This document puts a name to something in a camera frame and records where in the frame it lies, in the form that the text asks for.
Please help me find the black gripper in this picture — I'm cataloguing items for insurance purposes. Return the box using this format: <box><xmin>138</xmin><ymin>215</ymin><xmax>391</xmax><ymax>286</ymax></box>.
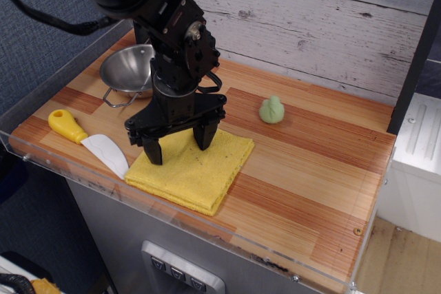
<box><xmin>125</xmin><ymin>82</ymin><xmax>227</xmax><ymax>165</ymax></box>

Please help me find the yellow napkin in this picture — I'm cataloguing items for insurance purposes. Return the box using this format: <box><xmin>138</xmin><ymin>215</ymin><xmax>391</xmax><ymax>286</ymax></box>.
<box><xmin>125</xmin><ymin>129</ymin><xmax>254</xmax><ymax>216</ymax></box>

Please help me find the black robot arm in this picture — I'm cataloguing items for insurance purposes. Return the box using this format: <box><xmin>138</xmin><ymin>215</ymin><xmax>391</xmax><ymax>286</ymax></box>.
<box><xmin>93</xmin><ymin>0</ymin><xmax>227</xmax><ymax>165</ymax></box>

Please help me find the clear acrylic table guard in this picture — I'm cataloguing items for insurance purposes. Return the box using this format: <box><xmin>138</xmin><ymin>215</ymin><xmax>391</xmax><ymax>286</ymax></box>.
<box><xmin>1</xmin><ymin>23</ymin><xmax>396</xmax><ymax>293</ymax></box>

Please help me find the green toy vegetable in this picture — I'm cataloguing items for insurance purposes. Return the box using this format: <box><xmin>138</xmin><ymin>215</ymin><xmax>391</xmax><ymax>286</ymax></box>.
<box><xmin>259</xmin><ymin>96</ymin><xmax>285</xmax><ymax>124</ymax></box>

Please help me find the silver dispenser panel with buttons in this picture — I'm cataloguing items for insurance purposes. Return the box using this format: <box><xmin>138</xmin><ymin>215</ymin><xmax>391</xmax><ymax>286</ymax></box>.
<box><xmin>141</xmin><ymin>240</ymin><xmax>226</xmax><ymax>293</ymax></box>

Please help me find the yellow object bottom left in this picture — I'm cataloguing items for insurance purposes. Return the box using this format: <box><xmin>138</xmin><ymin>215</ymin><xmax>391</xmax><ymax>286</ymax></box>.
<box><xmin>30</xmin><ymin>278</ymin><xmax>61</xmax><ymax>294</ymax></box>

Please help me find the white ridged cabinet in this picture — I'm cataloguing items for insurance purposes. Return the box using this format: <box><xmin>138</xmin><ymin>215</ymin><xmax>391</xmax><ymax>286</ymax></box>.
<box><xmin>377</xmin><ymin>93</ymin><xmax>440</xmax><ymax>242</ymax></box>

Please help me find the yellow handled white plastic knife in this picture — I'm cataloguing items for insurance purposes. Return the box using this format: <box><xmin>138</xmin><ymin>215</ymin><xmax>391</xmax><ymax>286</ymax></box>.
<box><xmin>48</xmin><ymin>109</ymin><xmax>129</xmax><ymax>180</ymax></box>

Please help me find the stainless steel bowl with handles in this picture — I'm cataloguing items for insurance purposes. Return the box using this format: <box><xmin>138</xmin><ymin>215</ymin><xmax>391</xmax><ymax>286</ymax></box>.
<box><xmin>99</xmin><ymin>44</ymin><xmax>155</xmax><ymax>108</ymax></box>

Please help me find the black vertical post left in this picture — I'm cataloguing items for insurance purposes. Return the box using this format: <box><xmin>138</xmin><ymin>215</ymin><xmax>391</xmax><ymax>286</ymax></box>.
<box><xmin>133</xmin><ymin>21</ymin><xmax>151</xmax><ymax>45</ymax></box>

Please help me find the black vertical post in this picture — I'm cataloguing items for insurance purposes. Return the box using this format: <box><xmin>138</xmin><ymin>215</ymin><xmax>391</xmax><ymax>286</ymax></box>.
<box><xmin>133</xmin><ymin>21</ymin><xmax>151</xmax><ymax>45</ymax></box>
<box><xmin>387</xmin><ymin>0</ymin><xmax>441</xmax><ymax>135</ymax></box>

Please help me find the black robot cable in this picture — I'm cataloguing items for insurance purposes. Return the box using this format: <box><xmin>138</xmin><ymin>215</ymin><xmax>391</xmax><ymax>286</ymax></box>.
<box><xmin>0</xmin><ymin>0</ymin><xmax>116</xmax><ymax>36</ymax></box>

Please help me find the black vertical post right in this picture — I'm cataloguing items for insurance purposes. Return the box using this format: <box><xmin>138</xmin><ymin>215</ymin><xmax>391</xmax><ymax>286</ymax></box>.
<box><xmin>387</xmin><ymin>0</ymin><xmax>441</xmax><ymax>135</ymax></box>

